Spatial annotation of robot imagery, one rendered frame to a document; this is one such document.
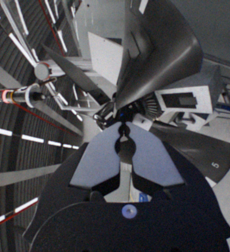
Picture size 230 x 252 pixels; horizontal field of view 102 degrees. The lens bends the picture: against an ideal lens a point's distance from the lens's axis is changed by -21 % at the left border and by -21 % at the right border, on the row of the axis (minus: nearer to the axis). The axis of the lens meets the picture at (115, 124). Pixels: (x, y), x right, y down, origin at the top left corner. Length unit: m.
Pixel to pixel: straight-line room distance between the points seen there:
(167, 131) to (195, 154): 0.09
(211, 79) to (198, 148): 0.16
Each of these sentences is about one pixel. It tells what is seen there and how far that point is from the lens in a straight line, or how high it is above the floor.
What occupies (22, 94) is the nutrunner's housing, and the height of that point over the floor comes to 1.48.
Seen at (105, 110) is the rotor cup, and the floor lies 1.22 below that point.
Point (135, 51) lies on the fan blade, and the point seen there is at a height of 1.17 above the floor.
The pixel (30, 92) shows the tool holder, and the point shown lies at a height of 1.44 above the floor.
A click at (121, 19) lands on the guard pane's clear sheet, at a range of 0.97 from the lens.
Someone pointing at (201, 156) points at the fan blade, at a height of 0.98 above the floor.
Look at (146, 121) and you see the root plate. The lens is 0.36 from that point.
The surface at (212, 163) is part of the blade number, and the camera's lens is 0.34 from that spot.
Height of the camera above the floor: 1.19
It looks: level
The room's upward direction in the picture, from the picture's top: 86 degrees counter-clockwise
